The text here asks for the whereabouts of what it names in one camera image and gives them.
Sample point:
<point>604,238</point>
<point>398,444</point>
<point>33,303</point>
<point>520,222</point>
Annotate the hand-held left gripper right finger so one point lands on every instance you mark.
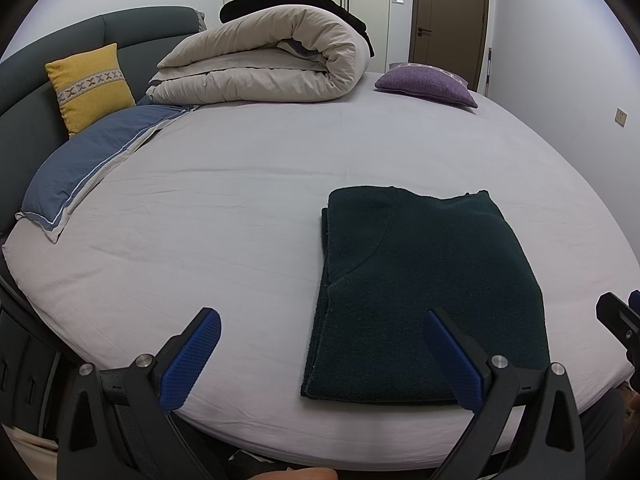
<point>455,360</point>

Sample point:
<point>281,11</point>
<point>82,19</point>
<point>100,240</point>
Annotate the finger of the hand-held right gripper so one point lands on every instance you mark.
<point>617,317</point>
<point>635,300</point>

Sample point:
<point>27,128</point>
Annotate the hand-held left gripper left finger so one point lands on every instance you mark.
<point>192,360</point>

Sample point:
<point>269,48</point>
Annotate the dark green sweater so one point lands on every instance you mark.
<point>420,285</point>

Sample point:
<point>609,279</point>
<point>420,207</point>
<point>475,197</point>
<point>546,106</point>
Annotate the person's left hand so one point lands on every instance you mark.
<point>295,475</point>

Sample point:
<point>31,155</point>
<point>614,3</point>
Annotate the person's grey trousers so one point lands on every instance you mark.
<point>602,425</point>

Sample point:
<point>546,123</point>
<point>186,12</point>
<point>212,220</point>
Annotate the dark bedside cabinet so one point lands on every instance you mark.
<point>25,360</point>

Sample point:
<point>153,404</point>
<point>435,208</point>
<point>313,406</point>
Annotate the bed with white sheet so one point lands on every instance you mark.
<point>225,185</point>

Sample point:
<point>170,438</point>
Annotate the blue pillow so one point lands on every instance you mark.
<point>85,165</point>

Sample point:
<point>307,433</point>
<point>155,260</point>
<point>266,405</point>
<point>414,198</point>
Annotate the purple cushion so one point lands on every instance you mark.
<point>425,85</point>

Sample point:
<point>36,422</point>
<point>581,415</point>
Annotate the yellow patterned cushion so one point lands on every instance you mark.
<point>90,90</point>

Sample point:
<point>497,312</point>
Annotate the beige folded duvet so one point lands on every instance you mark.
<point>260,60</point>

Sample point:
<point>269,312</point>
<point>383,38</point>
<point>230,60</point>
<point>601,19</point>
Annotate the grey-blue bed headboard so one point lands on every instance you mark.
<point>30,90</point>

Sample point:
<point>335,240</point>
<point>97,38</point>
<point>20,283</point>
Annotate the brown door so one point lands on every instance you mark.
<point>447,10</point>

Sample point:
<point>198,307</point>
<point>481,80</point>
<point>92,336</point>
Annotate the black cloth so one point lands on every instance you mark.
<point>280,0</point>

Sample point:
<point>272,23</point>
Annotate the wall socket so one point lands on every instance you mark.
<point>621,116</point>

